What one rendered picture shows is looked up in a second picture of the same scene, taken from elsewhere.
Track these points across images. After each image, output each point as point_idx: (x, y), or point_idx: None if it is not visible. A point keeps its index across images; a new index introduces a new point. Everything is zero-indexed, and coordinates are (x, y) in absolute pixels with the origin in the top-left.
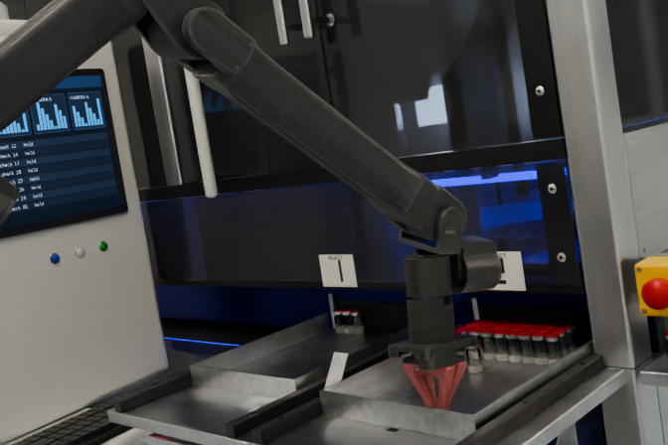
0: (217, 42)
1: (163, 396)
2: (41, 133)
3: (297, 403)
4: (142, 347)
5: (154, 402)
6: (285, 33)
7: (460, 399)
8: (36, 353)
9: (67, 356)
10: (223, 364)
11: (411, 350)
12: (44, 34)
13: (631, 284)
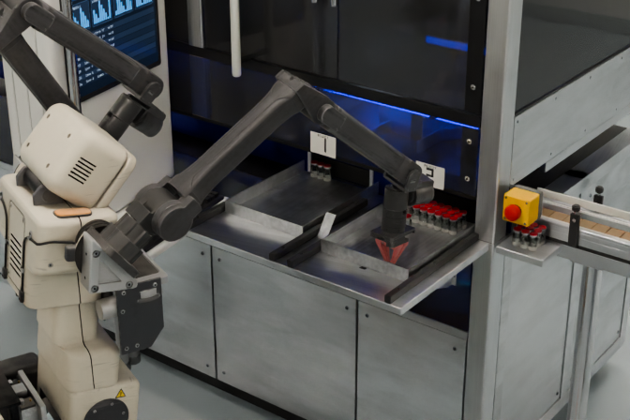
0: (331, 120)
1: (209, 219)
2: (117, 17)
3: (304, 241)
4: (160, 161)
5: (206, 224)
6: None
7: None
8: None
9: None
10: (242, 198)
11: (382, 236)
12: (264, 123)
13: (502, 200)
